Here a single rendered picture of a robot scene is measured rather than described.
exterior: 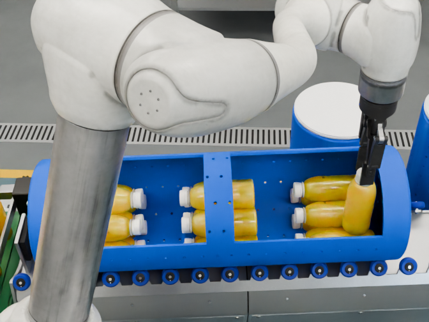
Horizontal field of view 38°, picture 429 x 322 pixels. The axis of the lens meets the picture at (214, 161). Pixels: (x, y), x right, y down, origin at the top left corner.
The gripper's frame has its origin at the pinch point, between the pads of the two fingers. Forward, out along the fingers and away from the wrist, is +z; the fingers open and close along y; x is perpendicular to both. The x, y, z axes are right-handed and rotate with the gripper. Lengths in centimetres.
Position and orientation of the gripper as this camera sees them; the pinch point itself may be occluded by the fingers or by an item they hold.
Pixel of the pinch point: (366, 166)
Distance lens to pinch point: 140.9
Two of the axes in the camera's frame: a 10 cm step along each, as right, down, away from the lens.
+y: -0.3, -6.9, 7.3
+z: 0.3, 7.3, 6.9
